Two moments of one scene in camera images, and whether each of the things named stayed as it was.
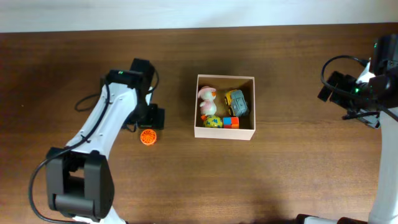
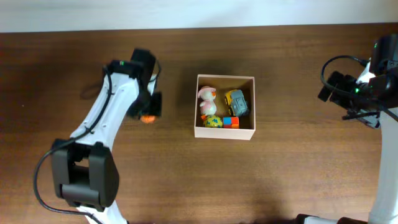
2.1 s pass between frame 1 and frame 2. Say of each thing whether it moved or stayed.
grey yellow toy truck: stayed
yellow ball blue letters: stayed
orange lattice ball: moved
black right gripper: stayed
